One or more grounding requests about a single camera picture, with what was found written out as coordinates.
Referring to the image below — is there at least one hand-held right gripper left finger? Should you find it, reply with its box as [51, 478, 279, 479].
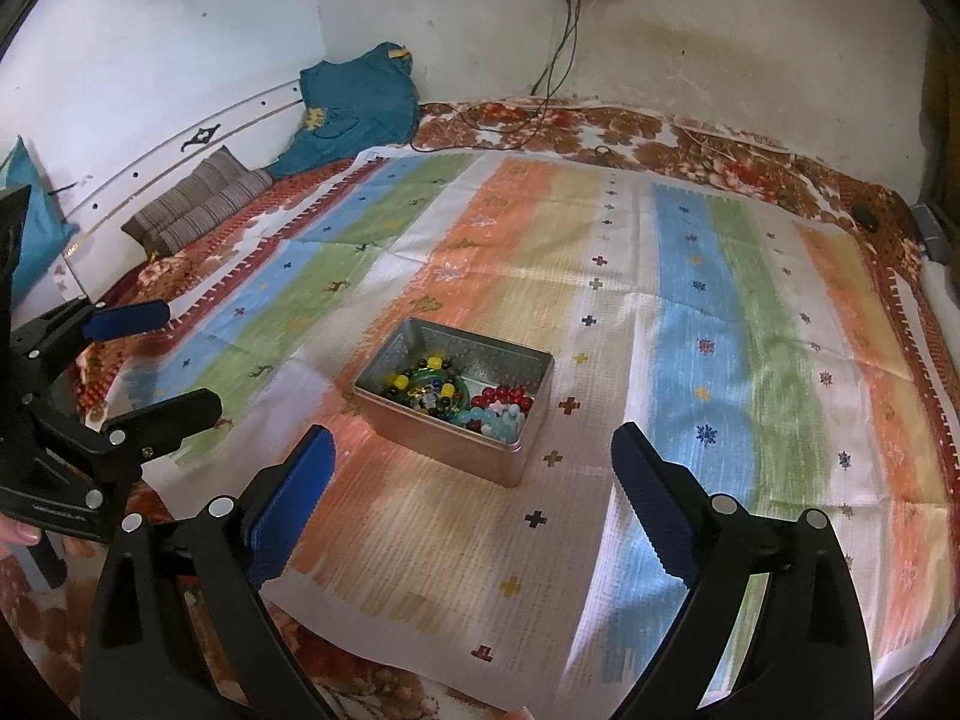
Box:
[79, 424, 338, 720]

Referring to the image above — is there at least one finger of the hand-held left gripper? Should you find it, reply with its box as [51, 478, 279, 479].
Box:
[11, 298, 172, 385]
[45, 388, 224, 482]

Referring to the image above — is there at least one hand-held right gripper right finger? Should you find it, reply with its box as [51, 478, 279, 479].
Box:
[610, 422, 878, 720]

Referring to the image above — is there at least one multicolour glass bead bracelet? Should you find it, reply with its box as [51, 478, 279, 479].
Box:
[382, 356, 470, 421]

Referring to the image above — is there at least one silver metal tin box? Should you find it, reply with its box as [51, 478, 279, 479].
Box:
[352, 317, 556, 490]

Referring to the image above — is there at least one light blue bead bracelet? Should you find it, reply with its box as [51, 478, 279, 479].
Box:
[450, 405, 526, 442]

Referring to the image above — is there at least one person's left hand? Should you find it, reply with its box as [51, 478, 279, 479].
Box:
[0, 514, 95, 560]

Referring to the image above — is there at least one teal pillow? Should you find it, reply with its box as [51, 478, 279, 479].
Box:
[0, 136, 80, 308]

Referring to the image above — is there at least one brown striped cushion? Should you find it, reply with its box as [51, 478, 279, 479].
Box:
[121, 146, 272, 256]

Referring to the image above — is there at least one white bed headboard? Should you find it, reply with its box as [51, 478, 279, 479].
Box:
[64, 79, 305, 293]

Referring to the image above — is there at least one green bangle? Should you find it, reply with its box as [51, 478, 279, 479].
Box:
[409, 360, 473, 410]

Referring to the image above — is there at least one striped patterned mat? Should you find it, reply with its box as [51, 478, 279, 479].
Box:
[142, 150, 942, 695]

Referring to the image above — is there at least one teal garment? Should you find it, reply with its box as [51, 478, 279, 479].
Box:
[270, 43, 419, 181]

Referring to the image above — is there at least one red bead bracelet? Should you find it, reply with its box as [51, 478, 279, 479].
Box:
[471, 384, 535, 413]

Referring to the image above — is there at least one black cable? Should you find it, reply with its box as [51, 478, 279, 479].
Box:
[420, 0, 601, 158]

